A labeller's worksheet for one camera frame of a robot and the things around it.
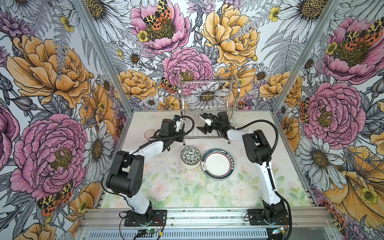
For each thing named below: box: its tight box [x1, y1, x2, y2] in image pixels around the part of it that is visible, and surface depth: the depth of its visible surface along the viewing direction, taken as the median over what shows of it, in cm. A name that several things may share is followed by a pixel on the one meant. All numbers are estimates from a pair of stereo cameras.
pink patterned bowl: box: [180, 146, 201, 166], surface depth 91 cm
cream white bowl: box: [180, 159, 201, 169], surface depth 87 cm
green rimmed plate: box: [201, 148, 236, 181], surface depth 92 cm
